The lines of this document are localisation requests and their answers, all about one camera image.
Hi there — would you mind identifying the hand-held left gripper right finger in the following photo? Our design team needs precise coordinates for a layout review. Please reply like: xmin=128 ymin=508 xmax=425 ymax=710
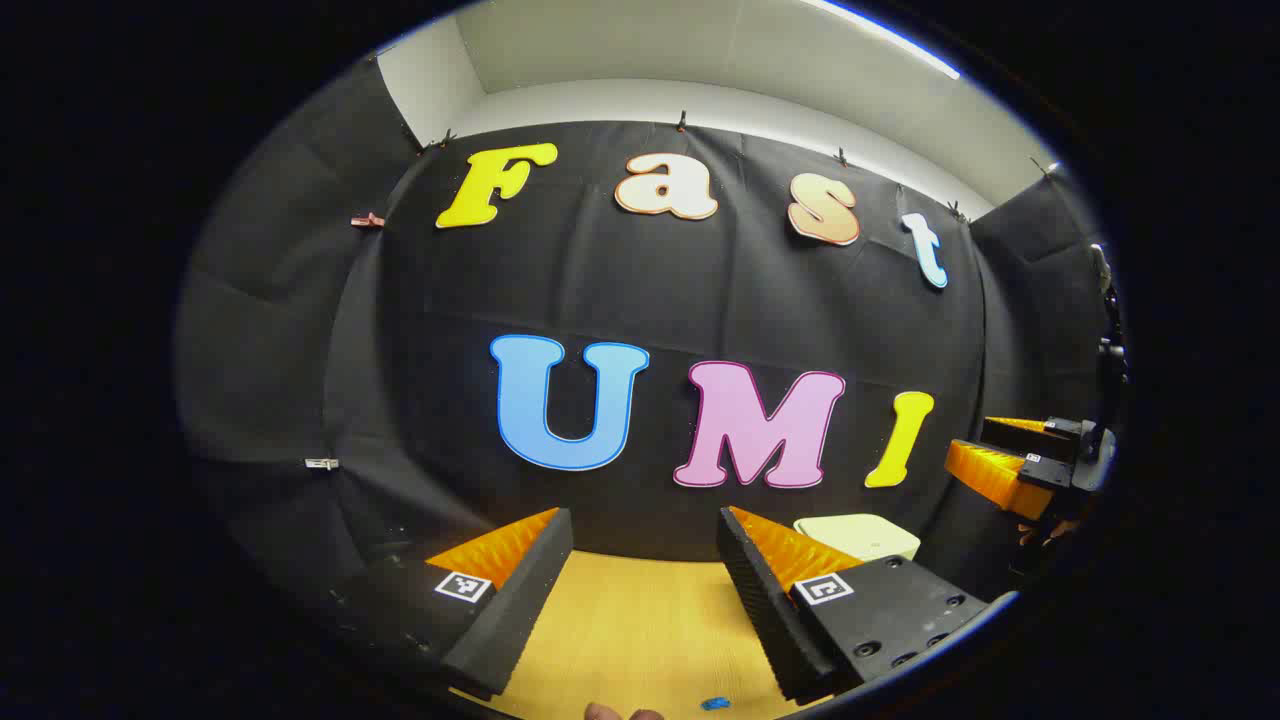
xmin=716 ymin=506 xmax=1003 ymax=706

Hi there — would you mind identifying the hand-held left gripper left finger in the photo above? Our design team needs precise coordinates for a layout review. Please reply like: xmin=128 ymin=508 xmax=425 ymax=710
xmin=330 ymin=507 xmax=575 ymax=701

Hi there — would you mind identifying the green desktop garbage bin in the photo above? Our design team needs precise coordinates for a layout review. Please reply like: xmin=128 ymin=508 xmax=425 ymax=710
xmin=794 ymin=513 xmax=922 ymax=564

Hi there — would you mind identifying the wooden desktop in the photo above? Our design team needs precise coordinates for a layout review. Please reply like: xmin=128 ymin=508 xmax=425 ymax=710
xmin=450 ymin=550 xmax=831 ymax=720

